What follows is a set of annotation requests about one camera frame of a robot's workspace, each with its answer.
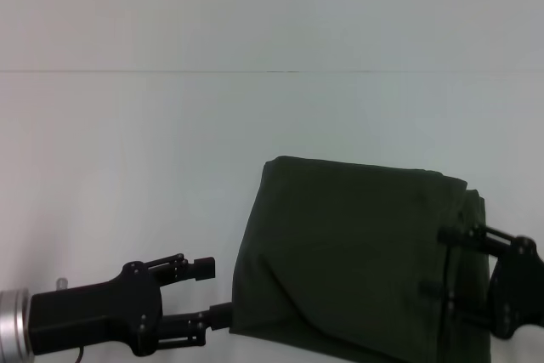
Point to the white and silver left robot arm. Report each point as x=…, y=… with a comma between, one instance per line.
x=13, y=322

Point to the dark green t-shirt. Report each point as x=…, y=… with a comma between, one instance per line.
x=348, y=252

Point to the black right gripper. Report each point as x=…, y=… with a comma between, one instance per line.
x=514, y=290

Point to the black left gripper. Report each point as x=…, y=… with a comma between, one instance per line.
x=98, y=312

